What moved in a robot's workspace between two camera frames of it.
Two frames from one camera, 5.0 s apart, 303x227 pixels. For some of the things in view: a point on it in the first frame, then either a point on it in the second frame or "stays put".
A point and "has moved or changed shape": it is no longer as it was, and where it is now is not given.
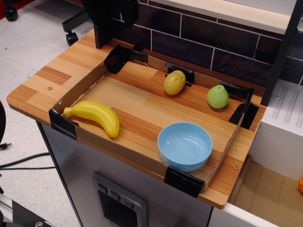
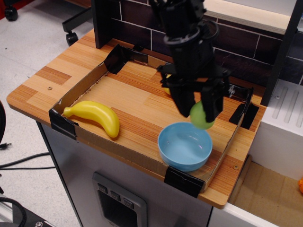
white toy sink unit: (268, 183) stays put
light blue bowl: (184, 146) stays put
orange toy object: (300, 185) stays put
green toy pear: (218, 96) has moved or changed shape
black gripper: (103, 13) -> (194, 64)
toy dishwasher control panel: (118, 207) stays put
